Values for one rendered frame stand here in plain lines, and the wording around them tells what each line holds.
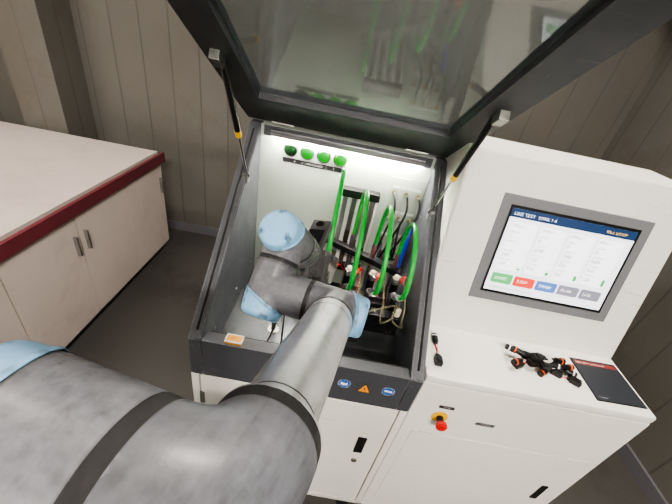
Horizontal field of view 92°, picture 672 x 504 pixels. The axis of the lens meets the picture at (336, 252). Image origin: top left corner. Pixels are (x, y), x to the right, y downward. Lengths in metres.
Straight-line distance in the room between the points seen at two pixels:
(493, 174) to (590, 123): 2.10
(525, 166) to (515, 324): 0.53
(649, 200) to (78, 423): 1.35
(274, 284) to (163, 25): 2.52
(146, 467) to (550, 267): 1.18
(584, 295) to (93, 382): 1.30
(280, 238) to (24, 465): 0.42
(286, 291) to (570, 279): 0.98
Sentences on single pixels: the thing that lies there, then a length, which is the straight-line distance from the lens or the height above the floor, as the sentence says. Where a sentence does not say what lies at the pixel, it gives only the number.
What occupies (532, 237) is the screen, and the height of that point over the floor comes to 1.33.
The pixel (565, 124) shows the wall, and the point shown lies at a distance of 3.06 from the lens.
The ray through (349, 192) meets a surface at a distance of 1.22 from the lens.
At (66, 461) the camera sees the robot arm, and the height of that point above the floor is 1.54.
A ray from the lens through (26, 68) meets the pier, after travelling 3.18.
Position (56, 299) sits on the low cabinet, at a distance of 2.18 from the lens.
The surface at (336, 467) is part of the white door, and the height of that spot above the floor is 0.36.
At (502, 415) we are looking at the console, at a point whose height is 0.86.
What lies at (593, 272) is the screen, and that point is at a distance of 1.33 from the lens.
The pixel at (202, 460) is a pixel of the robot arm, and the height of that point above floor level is 1.53.
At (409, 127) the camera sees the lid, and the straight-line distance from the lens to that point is 1.05.
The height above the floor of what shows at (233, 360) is 0.89.
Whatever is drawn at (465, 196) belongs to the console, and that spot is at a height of 1.41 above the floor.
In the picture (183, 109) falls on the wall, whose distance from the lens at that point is 2.95.
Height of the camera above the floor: 1.74
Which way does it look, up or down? 33 degrees down
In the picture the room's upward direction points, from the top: 12 degrees clockwise
